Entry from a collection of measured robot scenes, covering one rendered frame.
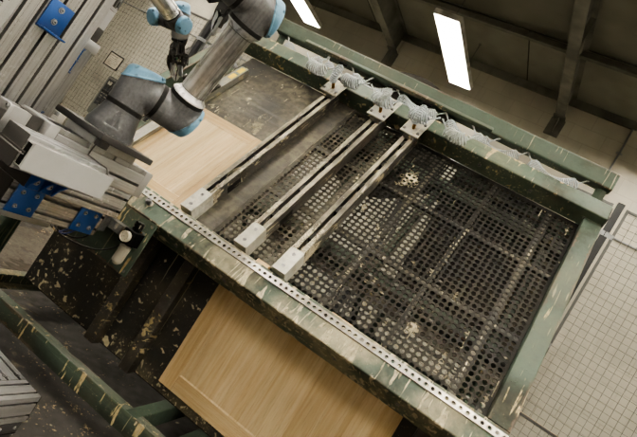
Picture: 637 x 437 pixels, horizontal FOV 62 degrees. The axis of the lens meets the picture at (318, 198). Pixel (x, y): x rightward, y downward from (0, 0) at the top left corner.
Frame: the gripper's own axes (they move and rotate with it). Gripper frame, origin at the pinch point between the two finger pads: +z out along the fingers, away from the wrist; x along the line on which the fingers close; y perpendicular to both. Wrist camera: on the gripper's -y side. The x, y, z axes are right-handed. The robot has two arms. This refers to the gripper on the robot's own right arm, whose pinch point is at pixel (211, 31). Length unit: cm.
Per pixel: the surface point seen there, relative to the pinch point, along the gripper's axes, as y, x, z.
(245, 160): 31, -20, 44
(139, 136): 0, 16, 64
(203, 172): 17, -16, 57
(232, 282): 7, -75, 61
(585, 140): 575, 71, -3
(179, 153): 13, 1, 59
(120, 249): -20, -42, 79
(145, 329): -1, -57, 112
